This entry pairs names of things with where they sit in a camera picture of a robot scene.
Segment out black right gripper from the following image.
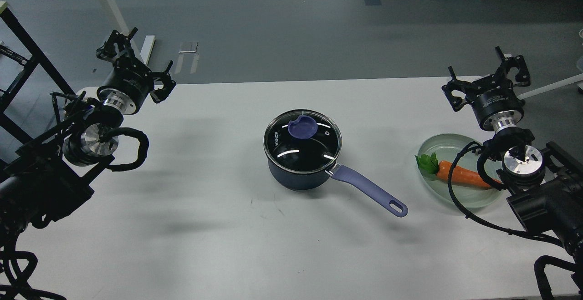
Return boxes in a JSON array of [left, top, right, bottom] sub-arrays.
[[441, 46, 531, 132]]

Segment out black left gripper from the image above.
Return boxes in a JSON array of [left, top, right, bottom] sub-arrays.
[[96, 28, 177, 115]]

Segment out glass lid with purple knob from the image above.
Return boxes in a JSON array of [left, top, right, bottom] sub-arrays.
[[264, 109, 342, 174]]

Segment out blue saucepan with purple handle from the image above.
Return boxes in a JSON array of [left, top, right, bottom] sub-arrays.
[[263, 109, 409, 218]]

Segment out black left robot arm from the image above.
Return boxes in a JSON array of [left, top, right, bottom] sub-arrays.
[[0, 28, 176, 300]]

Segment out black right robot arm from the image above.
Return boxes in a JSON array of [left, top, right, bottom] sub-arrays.
[[442, 47, 583, 300]]

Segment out orange toy carrot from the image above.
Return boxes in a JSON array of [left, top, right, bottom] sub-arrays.
[[414, 152, 493, 189]]

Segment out black metal rack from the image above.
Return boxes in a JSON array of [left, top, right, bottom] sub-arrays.
[[0, 1, 75, 144]]

